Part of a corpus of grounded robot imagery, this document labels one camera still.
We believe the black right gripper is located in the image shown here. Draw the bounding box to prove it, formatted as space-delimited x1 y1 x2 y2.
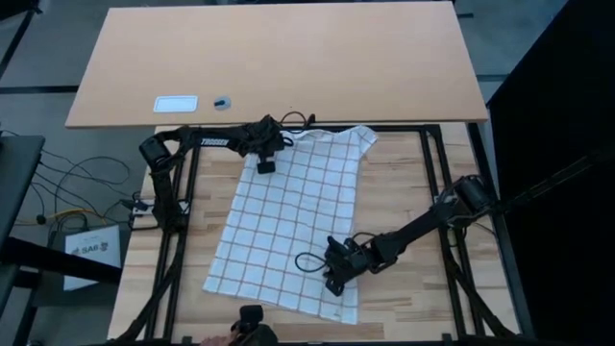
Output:
324 244 385 297

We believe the white towel with red grid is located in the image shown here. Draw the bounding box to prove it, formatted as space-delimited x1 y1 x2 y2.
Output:
201 125 379 326

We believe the tan desk board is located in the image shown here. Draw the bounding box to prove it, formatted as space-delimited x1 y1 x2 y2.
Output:
64 1 490 129

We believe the black boxy device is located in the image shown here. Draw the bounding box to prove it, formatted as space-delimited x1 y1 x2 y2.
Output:
238 305 264 334

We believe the white rectangular label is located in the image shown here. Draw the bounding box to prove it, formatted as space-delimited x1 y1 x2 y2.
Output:
153 94 199 114

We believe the white cardboard box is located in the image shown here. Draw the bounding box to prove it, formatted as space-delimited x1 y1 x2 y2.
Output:
63 224 122 292

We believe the black desk support bar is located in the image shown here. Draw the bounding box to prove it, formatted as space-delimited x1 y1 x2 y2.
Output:
0 235 124 346

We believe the black side desk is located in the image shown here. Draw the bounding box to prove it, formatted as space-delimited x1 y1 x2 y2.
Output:
0 135 47 251

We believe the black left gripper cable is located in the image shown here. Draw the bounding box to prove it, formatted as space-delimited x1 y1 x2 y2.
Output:
280 111 308 127

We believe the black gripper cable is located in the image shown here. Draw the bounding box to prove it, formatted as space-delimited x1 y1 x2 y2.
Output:
280 111 308 127
294 252 332 274

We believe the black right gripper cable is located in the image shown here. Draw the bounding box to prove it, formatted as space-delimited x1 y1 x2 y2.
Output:
294 252 332 274

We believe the black metal table frame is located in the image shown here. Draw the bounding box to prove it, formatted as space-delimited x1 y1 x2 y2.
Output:
108 123 537 346

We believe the yellow floor cable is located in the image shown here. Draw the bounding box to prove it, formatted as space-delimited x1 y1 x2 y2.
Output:
13 208 105 227

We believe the black floor cable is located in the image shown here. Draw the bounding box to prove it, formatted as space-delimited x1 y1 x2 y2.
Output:
28 148 134 227

